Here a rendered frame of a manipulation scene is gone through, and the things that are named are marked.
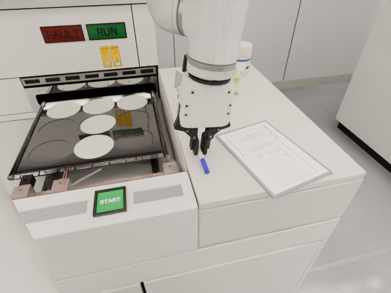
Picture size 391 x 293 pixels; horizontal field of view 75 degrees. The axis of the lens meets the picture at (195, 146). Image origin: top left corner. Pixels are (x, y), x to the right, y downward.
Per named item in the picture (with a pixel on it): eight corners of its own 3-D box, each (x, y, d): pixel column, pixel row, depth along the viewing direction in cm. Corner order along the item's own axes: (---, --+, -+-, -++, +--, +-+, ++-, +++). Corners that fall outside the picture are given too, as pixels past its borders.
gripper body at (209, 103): (230, 61, 48) (220, 113, 55) (177, 60, 46) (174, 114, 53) (245, 77, 43) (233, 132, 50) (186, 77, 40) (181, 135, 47)
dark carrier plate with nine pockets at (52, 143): (47, 103, 86) (46, 102, 86) (149, 92, 92) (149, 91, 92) (16, 175, 60) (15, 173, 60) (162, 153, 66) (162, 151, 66)
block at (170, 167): (163, 171, 63) (162, 162, 61) (176, 169, 64) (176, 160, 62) (167, 196, 57) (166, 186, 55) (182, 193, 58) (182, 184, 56)
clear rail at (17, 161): (43, 104, 87) (41, 100, 86) (48, 103, 87) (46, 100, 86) (7, 182, 59) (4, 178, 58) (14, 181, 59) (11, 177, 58)
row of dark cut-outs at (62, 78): (24, 85, 85) (21, 78, 84) (155, 72, 93) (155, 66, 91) (23, 86, 85) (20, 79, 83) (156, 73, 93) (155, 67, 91)
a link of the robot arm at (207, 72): (229, 49, 47) (226, 65, 49) (182, 47, 45) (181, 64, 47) (246, 66, 41) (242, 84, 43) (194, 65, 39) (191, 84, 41)
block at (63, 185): (57, 188, 59) (53, 179, 57) (73, 186, 59) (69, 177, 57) (50, 217, 53) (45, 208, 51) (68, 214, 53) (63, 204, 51)
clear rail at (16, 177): (9, 178, 60) (7, 174, 59) (168, 154, 67) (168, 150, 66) (7, 182, 59) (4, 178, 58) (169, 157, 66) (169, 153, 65)
